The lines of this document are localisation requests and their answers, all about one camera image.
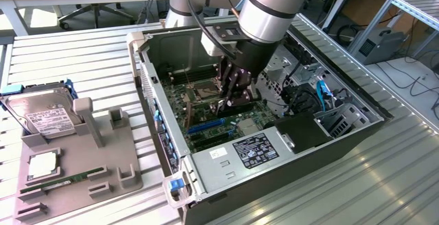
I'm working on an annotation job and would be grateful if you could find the green RAM stick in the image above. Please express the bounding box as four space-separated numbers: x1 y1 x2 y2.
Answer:
19 167 105 194

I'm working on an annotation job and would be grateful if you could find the CPU socket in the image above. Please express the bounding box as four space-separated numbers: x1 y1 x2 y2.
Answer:
186 81 222 102

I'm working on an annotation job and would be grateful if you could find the silver chipset heatsink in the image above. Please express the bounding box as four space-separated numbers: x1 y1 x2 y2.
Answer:
237 119 262 136

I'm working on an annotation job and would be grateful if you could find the black slanted stand pole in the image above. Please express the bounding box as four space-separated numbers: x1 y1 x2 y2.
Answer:
321 0 362 34

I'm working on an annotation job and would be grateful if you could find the blue data wire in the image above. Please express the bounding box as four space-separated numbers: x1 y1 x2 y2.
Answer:
316 80 332 113

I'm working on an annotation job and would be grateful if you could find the silver power supply unit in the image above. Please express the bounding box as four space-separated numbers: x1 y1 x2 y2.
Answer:
189 126 296 194

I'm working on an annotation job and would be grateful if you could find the black plastic air shroud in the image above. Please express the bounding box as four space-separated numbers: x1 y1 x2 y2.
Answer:
262 113 333 155

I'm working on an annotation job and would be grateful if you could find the black RAM slot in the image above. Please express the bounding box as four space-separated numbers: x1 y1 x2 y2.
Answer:
169 71 220 82
168 65 220 76
170 74 220 86
169 68 220 79

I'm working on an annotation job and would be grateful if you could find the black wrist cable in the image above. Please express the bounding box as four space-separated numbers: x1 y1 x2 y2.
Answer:
186 0 240 59

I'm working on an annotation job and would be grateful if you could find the black wire bundle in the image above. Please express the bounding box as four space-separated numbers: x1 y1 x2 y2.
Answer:
282 82 321 117

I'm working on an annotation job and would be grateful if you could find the black expansion slot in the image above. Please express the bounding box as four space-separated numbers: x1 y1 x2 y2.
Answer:
190 132 229 146

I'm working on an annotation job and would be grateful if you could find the blue case latch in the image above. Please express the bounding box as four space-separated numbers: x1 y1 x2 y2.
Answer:
168 179 185 193

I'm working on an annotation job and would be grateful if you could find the office chair with star base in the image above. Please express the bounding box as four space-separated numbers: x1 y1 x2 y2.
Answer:
57 3 136 29

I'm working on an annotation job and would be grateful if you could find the hard disk in blue carrier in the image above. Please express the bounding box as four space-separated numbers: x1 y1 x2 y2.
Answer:
0 78 85 140

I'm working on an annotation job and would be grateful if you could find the green motherboard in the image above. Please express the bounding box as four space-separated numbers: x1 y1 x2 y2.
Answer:
160 64 278 153

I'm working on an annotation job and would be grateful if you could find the grey parts rack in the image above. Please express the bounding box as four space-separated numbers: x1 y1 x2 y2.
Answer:
13 96 144 223

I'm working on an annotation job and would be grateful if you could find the black open PC case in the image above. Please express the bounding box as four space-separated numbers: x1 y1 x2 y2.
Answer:
126 16 393 225

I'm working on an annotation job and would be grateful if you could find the grey computer tower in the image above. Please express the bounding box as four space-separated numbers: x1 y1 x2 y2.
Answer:
348 27 406 65

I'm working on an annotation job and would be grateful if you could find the graphics card with metal bracket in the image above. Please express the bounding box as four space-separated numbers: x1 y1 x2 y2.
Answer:
182 92 257 130

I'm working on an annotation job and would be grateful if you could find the thin locking lever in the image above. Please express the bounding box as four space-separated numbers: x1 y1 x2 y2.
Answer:
182 64 192 88

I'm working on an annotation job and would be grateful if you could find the grey metal disk bay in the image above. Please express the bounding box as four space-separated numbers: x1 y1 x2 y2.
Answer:
313 103 382 140

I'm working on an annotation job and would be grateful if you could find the silver CPU chip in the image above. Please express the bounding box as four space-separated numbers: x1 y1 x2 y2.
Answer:
27 153 58 177

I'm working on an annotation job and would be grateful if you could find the perforated metal disk bay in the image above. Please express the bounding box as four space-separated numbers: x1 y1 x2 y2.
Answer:
253 29 326 115

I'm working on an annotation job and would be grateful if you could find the large light blue slot latch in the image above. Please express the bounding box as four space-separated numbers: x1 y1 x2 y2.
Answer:
152 109 162 129

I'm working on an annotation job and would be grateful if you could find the aluminium slat side table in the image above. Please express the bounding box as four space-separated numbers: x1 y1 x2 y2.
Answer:
345 0 439 59

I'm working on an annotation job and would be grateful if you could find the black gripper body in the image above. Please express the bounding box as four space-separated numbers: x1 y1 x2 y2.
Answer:
233 39 282 79

